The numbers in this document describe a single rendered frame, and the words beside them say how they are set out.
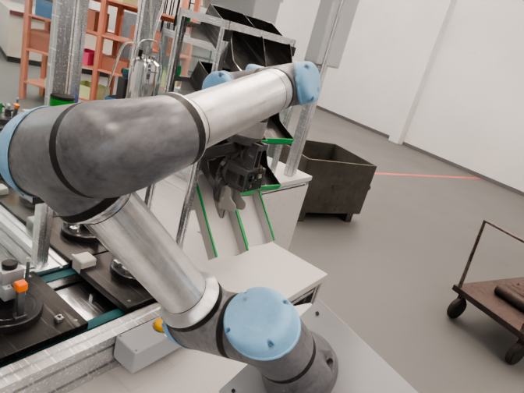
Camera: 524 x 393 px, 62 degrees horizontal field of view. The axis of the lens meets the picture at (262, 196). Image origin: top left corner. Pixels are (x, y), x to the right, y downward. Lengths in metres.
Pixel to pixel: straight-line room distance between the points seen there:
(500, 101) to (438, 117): 1.43
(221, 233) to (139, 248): 0.75
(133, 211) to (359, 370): 0.52
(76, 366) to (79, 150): 0.63
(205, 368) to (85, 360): 0.30
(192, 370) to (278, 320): 0.48
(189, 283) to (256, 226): 0.81
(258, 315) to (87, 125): 0.41
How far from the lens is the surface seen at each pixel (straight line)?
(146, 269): 0.70
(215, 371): 1.18
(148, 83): 2.04
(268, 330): 0.73
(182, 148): 0.52
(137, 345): 1.05
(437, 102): 11.41
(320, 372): 0.86
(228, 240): 1.41
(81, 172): 0.51
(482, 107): 10.85
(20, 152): 0.59
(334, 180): 4.53
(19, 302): 1.04
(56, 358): 1.02
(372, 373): 0.90
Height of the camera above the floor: 1.65
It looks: 20 degrees down
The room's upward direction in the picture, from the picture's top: 15 degrees clockwise
